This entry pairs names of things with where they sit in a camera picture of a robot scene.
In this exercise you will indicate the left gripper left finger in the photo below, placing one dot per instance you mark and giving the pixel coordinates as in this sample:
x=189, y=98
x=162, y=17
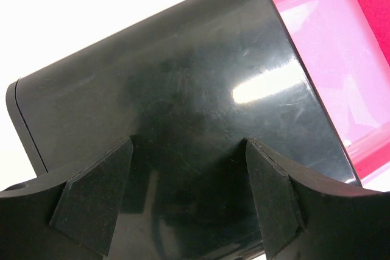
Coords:
x=68, y=213

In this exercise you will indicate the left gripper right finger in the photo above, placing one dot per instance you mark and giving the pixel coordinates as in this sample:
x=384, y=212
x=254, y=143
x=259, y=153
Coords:
x=306, y=215

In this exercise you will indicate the black drawer cabinet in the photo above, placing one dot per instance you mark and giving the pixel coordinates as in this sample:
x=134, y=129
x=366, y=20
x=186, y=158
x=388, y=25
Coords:
x=189, y=86

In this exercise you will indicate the pink top drawer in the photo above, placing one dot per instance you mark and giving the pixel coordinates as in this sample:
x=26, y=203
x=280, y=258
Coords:
x=351, y=74

